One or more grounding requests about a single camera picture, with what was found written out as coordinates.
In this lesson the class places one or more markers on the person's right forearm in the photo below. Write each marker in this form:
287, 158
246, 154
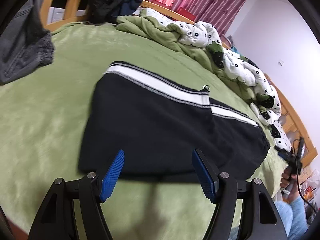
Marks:
297, 215

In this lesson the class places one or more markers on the navy blue garment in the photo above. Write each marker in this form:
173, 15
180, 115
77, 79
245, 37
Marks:
127, 5

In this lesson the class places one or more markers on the wooden bed frame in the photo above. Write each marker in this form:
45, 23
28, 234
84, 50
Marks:
292, 120

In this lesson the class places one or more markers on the person's right hand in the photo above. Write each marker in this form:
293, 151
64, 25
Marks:
287, 180

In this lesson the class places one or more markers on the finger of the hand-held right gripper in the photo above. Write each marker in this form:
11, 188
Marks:
282, 152

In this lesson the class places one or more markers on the green fleece blanket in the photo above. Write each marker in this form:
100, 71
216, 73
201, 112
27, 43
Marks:
50, 117

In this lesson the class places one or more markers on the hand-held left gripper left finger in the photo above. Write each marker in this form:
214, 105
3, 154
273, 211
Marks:
112, 177

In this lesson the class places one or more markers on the teal item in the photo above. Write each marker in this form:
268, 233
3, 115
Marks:
233, 48

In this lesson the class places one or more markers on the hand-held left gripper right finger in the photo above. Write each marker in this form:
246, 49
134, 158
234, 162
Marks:
203, 177

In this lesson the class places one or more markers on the black pants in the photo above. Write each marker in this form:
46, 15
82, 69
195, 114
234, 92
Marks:
155, 130

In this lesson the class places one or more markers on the white cabinet door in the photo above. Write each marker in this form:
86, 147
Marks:
55, 15

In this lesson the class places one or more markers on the black jacket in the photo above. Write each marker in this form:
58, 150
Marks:
105, 0

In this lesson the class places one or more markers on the white floral quilt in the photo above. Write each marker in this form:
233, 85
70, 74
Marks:
237, 65

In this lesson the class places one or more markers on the grey jeans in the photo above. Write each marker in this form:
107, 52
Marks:
17, 50

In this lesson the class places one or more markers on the red chair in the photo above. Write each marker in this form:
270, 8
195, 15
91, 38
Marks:
186, 15

